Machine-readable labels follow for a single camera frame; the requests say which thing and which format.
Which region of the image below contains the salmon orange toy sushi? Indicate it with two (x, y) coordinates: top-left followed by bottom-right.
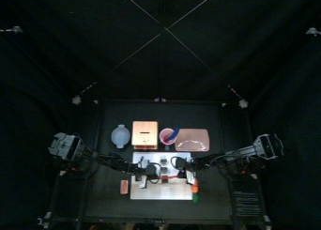
(119, 179), (131, 195)

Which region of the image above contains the white cutting board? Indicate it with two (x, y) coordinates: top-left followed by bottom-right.
(130, 151), (194, 201)

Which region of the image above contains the pink translucent plate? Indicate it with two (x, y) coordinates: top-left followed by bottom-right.
(173, 128), (212, 153)

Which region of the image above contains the orange toy carrot green top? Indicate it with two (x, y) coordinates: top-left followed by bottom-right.
(190, 179), (201, 205)

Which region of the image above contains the pink plastic cup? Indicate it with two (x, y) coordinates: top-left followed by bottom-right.
(158, 128), (178, 146)

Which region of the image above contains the blue toy utensil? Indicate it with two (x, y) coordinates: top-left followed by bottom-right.
(169, 127), (182, 142)

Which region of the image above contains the wooden box with slot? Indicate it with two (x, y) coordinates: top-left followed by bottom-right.
(130, 120), (160, 151)

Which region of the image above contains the black printed label sheet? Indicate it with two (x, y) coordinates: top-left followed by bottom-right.
(232, 180), (264, 222)

